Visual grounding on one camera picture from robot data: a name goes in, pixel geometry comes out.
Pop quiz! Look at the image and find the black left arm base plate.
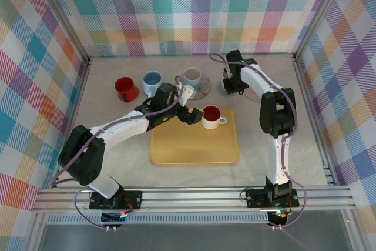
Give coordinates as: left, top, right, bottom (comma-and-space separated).
89, 190, 143, 210

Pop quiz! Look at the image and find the controller board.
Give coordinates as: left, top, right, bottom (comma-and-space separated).
267, 209, 291, 227
101, 210, 129, 223

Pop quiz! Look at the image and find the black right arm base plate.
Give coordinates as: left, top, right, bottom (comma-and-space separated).
245, 188, 300, 208

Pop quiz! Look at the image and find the light blue mug white inside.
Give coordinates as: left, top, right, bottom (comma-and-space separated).
183, 67, 203, 89

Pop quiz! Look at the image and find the pale pink patterned coaster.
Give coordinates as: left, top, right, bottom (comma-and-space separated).
242, 86, 263, 104

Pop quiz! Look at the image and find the right controller board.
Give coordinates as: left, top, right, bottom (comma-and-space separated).
267, 209, 291, 227

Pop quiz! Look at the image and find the aluminium frame post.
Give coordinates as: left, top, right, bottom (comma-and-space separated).
34, 0, 91, 65
293, 0, 353, 62

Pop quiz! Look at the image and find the white mug red inside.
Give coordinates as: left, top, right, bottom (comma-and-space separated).
201, 105, 229, 130

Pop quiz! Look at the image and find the yellow plastic tray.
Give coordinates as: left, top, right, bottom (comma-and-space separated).
149, 107, 239, 165

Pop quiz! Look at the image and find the all blue mug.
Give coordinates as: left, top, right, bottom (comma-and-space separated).
142, 70, 163, 96

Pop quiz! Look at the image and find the slotted grey cable duct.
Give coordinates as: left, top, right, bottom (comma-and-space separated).
46, 212, 271, 225

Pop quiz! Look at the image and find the aluminium side rail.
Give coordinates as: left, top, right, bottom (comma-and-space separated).
293, 56, 338, 186
51, 58, 92, 190

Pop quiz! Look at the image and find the small grey coaster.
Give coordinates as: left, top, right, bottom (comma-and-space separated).
216, 79, 236, 96

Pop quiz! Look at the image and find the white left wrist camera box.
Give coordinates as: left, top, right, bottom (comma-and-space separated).
175, 82, 195, 107

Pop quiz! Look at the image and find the red enamel mug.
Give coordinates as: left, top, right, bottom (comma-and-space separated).
114, 76, 139, 103

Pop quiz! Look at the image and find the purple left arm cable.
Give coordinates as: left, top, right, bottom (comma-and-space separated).
49, 75, 186, 230

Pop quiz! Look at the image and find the left controller board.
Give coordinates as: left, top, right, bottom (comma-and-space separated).
101, 210, 129, 223

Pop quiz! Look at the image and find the large green patterned coaster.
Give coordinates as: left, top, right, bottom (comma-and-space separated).
187, 73, 212, 101

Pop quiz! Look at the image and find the aluminium mounting rail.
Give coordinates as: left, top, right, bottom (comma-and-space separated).
32, 186, 357, 213

